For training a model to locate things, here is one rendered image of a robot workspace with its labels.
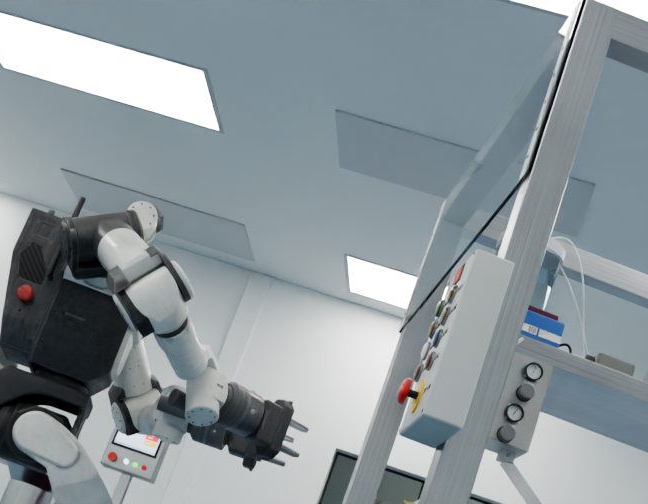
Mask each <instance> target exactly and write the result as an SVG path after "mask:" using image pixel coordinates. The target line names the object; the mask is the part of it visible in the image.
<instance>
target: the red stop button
mask: <svg viewBox="0 0 648 504"><path fill-rule="evenodd" d="M411 383H412V379H411V378H406V379H405V380H404V381H403V382H402V384H401V386H400V389H399V392H398V395H397V399H398V403H399V404H401V405H403V403H404V402H405V400H406V397H410V398H413V399H415V400H416V399H417V397H418V394H419V392H417V391H415V390H412V389H410V386H411Z"/></svg>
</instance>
